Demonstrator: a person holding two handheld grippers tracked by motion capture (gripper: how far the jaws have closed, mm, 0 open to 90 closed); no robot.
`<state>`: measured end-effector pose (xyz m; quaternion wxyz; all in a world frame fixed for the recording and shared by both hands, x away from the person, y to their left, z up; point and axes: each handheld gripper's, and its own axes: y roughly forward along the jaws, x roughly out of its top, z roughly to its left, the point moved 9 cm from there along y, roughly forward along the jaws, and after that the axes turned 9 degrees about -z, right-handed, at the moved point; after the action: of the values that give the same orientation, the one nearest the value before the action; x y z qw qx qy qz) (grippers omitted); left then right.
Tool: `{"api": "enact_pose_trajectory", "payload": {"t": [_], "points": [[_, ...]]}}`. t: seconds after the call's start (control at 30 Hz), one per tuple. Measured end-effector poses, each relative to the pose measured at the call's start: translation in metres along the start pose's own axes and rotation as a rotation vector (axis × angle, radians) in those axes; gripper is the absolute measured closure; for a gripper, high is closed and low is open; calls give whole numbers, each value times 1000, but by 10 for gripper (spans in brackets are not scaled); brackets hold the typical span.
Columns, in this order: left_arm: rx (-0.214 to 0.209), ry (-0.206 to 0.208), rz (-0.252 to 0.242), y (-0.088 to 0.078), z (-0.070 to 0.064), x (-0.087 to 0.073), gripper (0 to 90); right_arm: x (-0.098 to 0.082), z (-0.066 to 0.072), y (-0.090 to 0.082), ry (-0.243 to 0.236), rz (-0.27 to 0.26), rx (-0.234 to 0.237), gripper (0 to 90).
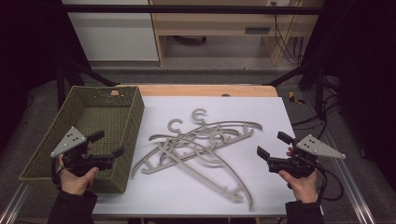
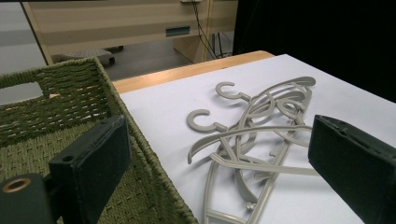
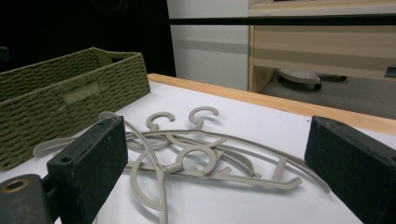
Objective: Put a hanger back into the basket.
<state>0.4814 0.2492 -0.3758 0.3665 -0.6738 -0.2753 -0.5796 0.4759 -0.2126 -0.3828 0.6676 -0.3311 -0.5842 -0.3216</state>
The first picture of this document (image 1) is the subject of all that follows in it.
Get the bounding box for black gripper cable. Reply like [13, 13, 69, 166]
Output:
[315, 163, 346, 202]
[50, 166, 64, 187]

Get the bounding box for wooden desk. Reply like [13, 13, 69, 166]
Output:
[148, 0, 325, 67]

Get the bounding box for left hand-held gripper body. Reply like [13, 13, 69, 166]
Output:
[50, 126, 115, 177]

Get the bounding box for person's left hand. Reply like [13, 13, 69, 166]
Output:
[57, 153, 101, 196]

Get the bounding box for yellow and black tool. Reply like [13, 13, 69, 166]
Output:
[288, 91, 306, 105]

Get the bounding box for black horizontal bar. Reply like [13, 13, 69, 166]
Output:
[62, 4, 323, 16]

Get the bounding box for aluminium rail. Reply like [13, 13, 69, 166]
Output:
[0, 183, 32, 224]
[323, 130, 377, 224]

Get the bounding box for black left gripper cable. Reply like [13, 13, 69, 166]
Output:
[50, 166, 64, 187]

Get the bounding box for person's right hand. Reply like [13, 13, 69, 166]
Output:
[277, 169, 319, 204]

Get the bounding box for green woven basket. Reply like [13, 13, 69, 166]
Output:
[18, 85, 146, 194]

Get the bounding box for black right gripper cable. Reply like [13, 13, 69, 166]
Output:
[315, 163, 346, 202]

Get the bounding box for black curtain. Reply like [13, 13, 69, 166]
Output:
[0, 0, 92, 150]
[300, 0, 396, 188]

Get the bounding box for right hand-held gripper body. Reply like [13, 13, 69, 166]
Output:
[266, 133, 347, 179]

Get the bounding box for black hanging cables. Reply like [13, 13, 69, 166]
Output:
[270, 1, 304, 66]

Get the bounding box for white table mat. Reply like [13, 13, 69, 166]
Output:
[92, 95, 297, 217]

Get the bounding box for white cabinet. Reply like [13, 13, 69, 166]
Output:
[62, 0, 160, 63]

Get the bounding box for black metal stand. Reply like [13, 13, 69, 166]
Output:
[55, 59, 120, 110]
[262, 62, 326, 119]

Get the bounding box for black floor cables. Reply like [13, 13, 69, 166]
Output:
[290, 92, 340, 133]

